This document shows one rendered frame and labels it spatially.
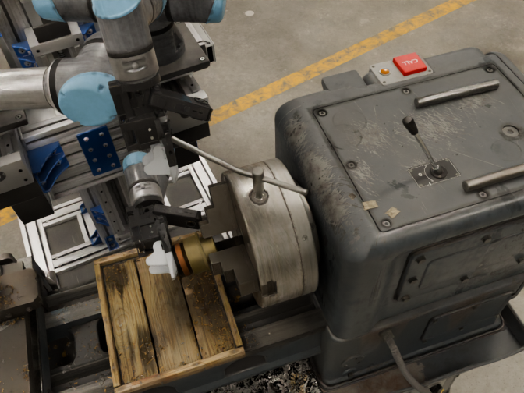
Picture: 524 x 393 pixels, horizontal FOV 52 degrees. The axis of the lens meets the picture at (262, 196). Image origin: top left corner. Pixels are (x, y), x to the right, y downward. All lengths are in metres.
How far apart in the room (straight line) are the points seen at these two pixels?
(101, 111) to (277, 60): 2.33
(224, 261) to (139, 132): 0.36
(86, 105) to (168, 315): 0.54
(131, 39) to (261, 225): 0.43
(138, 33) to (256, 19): 2.85
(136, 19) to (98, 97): 0.26
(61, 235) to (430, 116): 1.68
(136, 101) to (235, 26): 2.75
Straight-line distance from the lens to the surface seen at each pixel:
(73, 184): 1.73
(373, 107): 1.24
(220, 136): 2.93
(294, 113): 1.23
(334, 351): 1.43
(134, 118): 0.95
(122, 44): 0.90
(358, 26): 3.68
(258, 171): 1.01
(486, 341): 1.79
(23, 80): 1.21
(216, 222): 1.17
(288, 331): 1.34
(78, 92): 1.11
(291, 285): 1.12
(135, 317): 1.38
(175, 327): 1.35
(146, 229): 1.23
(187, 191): 2.43
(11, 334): 1.36
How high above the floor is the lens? 2.10
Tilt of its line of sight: 52 degrees down
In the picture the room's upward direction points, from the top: 3 degrees counter-clockwise
